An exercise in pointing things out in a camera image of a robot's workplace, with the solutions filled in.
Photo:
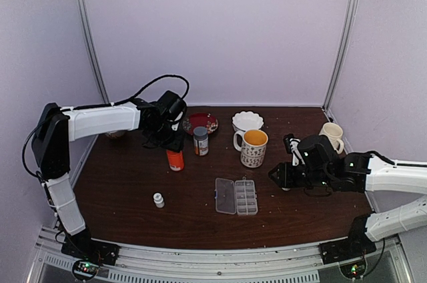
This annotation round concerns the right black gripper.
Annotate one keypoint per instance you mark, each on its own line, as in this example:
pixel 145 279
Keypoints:
pixel 285 178

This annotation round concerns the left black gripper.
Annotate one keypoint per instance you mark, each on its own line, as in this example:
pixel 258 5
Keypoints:
pixel 175 145

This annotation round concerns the orange pill bottle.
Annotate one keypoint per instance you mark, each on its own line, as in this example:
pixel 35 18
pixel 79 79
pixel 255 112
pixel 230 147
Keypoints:
pixel 175 160

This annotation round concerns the clear plastic pill organizer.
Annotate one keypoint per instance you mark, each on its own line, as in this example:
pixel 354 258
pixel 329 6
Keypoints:
pixel 236 197

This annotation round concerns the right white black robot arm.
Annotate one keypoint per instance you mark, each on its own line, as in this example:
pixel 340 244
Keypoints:
pixel 316 164

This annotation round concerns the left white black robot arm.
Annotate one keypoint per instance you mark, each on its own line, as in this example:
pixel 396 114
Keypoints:
pixel 57 128

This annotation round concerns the grey lid pill bottle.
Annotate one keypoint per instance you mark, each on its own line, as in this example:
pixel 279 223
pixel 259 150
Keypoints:
pixel 200 141

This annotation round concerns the red patterned plate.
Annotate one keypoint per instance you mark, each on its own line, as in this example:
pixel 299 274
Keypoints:
pixel 195 120

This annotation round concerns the patterned mug yellow inside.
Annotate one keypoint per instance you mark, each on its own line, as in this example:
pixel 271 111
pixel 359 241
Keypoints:
pixel 252 146

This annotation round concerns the small white bottle left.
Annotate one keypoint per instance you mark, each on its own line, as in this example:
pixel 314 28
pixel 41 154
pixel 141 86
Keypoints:
pixel 158 200

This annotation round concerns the white scalloped bowl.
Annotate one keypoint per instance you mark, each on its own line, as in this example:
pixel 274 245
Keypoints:
pixel 246 120

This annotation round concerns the small white bowl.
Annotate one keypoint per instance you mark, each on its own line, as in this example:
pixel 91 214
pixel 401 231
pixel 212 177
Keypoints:
pixel 115 134

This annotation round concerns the cream ribbed mug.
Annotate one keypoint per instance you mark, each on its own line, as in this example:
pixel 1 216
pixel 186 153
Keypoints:
pixel 334 133

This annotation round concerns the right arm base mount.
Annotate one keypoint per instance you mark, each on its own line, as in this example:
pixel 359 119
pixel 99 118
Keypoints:
pixel 341 250

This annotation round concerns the front aluminium rail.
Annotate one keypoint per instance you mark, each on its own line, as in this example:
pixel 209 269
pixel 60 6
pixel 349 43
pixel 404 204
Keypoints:
pixel 299 263

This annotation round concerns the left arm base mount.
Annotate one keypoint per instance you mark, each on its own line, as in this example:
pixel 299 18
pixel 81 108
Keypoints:
pixel 100 253

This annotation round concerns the left aluminium frame post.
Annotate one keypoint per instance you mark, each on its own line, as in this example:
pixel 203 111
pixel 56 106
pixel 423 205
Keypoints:
pixel 92 55

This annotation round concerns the aluminium frame post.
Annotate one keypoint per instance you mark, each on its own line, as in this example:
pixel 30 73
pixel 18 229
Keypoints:
pixel 350 15
pixel 92 55

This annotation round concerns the right aluminium frame post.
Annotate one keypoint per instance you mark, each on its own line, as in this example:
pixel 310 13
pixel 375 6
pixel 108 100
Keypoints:
pixel 350 15

